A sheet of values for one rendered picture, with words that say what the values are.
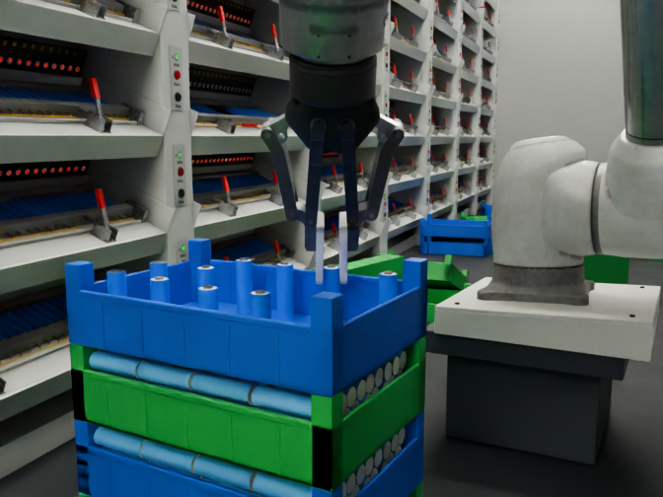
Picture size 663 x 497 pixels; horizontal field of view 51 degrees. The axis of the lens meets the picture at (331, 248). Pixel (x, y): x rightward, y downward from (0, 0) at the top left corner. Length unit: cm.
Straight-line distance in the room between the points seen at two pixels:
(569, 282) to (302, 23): 78
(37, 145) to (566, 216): 84
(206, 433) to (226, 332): 10
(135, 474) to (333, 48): 44
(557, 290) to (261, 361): 72
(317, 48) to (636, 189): 68
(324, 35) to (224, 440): 35
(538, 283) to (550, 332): 12
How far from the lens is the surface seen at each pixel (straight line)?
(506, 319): 112
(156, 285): 68
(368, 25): 57
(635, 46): 108
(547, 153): 120
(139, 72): 143
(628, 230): 116
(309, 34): 56
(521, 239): 119
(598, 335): 110
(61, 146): 119
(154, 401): 67
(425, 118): 334
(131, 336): 67
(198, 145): 151
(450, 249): 312
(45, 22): 119
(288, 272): 73
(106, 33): 129
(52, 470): 123
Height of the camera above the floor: 52
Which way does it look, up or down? 9 degrees down
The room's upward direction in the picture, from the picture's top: straight up
